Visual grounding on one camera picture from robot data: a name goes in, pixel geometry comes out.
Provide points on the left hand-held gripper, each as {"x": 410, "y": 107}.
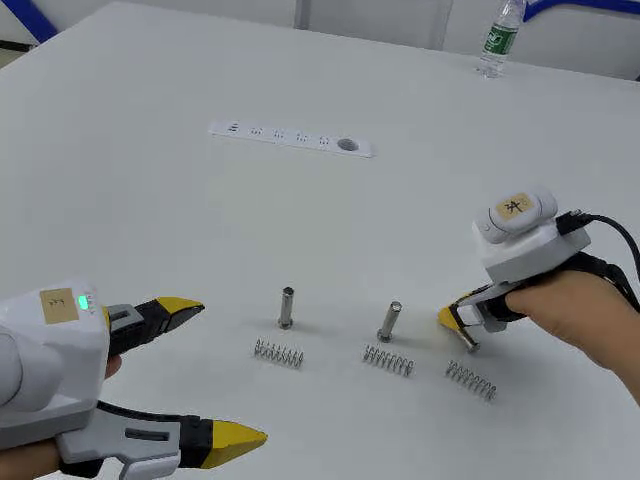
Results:
{"x": 45, "y": 360}

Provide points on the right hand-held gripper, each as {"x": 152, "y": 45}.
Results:
{"x": 525, "y": 240}

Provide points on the metal pin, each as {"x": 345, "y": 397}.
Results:
{"x": 469, "y": 342}
{"x": 287, "y": 309}
{"x": 390, "y": 321}

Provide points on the metal coil spring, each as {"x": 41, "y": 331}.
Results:
{"x": 278, "y": 353}
{"x": 471, "y": 381}
{"x": 388, "y": 361}

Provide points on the person's left forearm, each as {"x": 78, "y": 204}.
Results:
{"x": 25, "y": 462}

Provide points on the person's left hand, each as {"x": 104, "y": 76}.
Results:
{"x": 113, "y": 367}

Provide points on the person's right hand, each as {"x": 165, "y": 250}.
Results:
{"x": 590, "y": 320}

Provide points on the white power strip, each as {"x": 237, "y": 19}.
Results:
{"x": 292, "y": 138}

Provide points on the clear plastic water bottle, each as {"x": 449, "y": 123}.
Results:
{"x": 500, "y": 42}

